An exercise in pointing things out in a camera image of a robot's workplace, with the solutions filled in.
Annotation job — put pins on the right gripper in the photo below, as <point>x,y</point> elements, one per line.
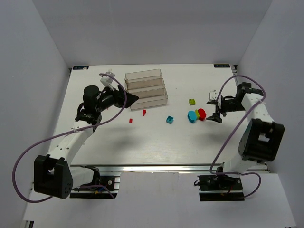
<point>219,108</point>

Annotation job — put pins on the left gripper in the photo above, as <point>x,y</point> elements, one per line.
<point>120,97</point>

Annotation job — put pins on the red rounded lego brick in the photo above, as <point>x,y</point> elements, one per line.
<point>202,114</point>

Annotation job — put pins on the blue rounded lego brick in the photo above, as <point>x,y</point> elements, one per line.
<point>191,116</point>

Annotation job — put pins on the green rounded lego brick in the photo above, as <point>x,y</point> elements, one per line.
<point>197,114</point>

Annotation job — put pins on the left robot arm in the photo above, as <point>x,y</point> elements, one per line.
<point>53,175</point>

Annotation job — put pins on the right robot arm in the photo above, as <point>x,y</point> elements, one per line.
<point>262,137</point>

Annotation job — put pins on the clear bin third row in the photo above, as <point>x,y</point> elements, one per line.
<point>145,84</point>

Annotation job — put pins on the green square lego brick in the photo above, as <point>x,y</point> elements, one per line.
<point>192,102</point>

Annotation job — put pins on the clear bin second row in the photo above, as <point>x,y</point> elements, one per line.
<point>141,93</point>

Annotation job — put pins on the clear bin nearest front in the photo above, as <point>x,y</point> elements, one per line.
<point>148,102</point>

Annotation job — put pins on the clear bin back row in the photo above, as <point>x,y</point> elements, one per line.
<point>143,75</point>

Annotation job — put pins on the right blue corner label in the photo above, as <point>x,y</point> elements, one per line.
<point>221,65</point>

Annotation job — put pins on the blue corner label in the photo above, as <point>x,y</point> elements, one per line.
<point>221,65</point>
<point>80,67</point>

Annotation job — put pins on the blue square lego brick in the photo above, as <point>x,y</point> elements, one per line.
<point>169,119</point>

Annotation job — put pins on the left blue corner label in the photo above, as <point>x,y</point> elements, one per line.
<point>80,67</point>

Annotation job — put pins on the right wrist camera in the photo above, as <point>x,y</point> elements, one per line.
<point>213,96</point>

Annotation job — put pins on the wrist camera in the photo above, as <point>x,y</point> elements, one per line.
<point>107,79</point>
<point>213,96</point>

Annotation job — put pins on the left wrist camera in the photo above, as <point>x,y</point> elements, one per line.
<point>107,79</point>

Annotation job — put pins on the aluminium table rail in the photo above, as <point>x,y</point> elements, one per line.
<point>154,168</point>

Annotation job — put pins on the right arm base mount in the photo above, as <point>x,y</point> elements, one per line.
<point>216,188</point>

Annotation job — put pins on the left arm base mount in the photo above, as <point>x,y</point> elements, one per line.
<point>91,183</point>

